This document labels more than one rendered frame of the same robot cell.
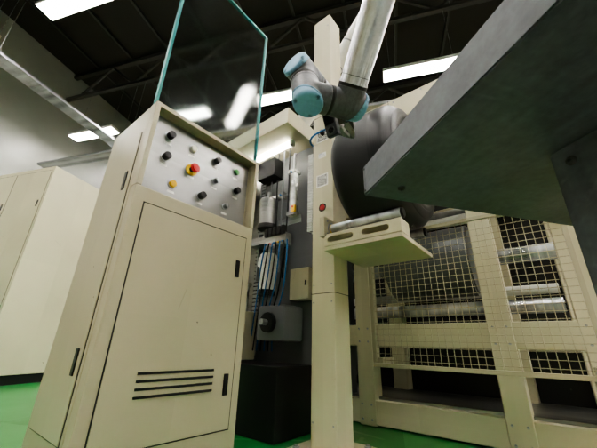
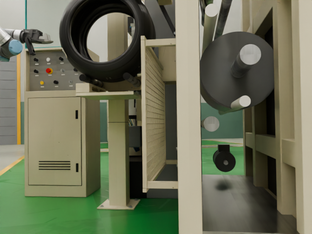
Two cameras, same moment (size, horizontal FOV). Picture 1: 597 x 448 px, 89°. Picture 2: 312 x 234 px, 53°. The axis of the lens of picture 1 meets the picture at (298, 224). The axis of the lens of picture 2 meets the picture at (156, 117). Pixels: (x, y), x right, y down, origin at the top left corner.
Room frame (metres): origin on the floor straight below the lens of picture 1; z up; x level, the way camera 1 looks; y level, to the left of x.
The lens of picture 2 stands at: (0.46, -2.31, 0.60)
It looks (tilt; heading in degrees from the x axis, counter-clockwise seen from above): 1 degrees up; 58
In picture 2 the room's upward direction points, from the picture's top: 1 degrees counter-clockwise
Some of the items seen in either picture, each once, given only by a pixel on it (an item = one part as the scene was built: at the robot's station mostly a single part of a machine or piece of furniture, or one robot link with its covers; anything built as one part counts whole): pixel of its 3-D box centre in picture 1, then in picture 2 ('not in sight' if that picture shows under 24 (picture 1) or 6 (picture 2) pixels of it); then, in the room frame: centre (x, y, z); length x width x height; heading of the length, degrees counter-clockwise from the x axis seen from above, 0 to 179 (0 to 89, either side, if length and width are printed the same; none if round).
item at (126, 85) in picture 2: (345, 237); (118, 83); (1.44, -0.24, 0.90); 0.40 x 0.03 x 0.10; 140
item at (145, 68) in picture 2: (457, 291); (156, 115); (1.44, -0.76, 0.65); 0.90 x 0.02 x 0.70; 50
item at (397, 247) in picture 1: (378, 252); (112, 95); (1.33, -0.37, 0.80); 0.37 x 0.36 x 0.02; 140
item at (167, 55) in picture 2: not in sight; (170, 62); (1.76, -0.44, 1.05); 0.20 x 0.15 x 0.30; 50
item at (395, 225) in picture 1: (364, 236); (92, 90); (1.22, -0.28, 0.84); 0.36 x 0.09 x 0.06; 50
